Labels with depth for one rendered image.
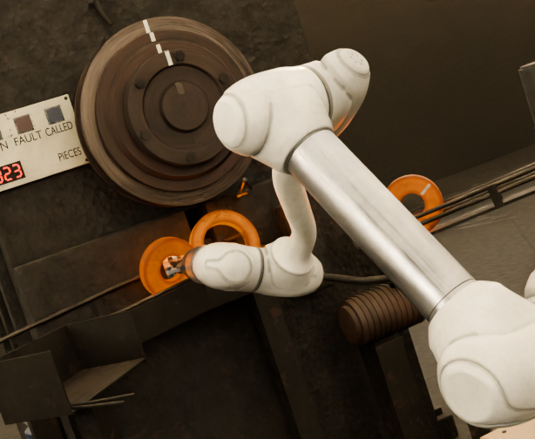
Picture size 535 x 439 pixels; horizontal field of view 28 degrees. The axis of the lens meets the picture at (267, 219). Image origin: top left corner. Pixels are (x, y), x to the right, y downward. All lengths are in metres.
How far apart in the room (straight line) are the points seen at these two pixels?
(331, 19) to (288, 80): 7.90
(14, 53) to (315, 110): 1.13
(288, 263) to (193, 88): 0.52
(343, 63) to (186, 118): 0.74
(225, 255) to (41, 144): 0.66
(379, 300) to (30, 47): 1.08
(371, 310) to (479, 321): 1.08
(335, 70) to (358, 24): 7.94
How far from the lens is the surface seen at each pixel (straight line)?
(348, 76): 1.97
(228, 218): 2.81
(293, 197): 2.22
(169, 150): 2.62
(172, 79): 2.66
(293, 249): 2.39
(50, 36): 2.84
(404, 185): 2.76
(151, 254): 2.68
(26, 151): 2.77
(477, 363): 1.62
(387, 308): 2.75
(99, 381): 2.42
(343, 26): 9.84
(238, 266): 2.34
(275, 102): 1.86
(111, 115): 2.65
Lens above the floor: 1.03
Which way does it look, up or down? 5 degrees down
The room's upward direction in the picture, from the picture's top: 18 degrees counter-clockwise
